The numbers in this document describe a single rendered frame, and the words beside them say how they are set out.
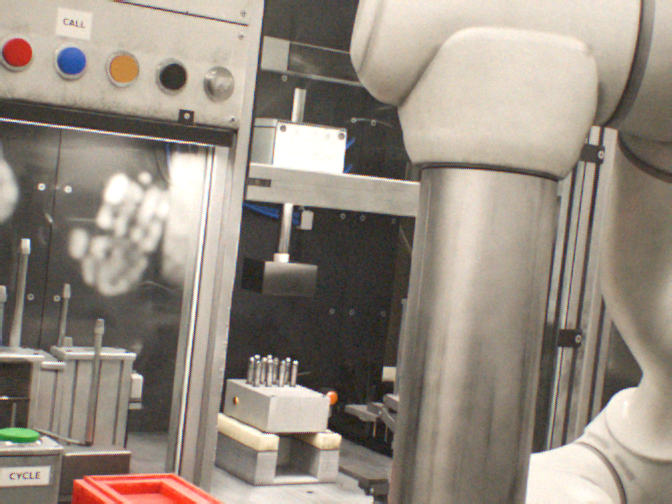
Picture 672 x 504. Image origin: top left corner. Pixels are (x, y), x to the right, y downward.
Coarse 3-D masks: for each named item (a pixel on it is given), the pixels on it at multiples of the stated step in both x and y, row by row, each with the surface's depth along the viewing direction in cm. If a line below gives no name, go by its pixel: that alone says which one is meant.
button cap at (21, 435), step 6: (0, 432) 125; (6, 432) 125; (12, 432) 126; (18, 432) 126; (24, 432) 126; (30, 432) 127; (36, 432) 127; (0, 438) 125; (6, 438) 124; (12, 438) 124; (18, 438) 124; (24, 438) 125; (30, 438) 125; (36, 438) 126
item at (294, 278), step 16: (288, 208) 176; (288, 224) 176; (288, 240) 177; (256, 272) 174; (272, 272) 173; (288, 272) 175; (304, 272) 176; (256, 288) 174; (272, 288) 174; (288, 288) 175; (304, 288) 176
